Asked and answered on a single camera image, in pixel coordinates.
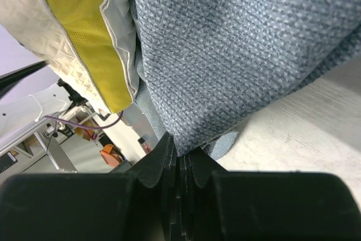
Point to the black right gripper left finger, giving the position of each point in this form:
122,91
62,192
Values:
133,205

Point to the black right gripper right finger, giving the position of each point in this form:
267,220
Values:
226,205

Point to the grey-blue pillowcase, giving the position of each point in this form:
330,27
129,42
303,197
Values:
208,64

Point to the cream yellow-edged pillow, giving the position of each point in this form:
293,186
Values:
90,44

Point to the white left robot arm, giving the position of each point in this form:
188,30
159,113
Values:
57,98

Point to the orange object in background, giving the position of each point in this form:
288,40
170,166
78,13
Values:
111,155

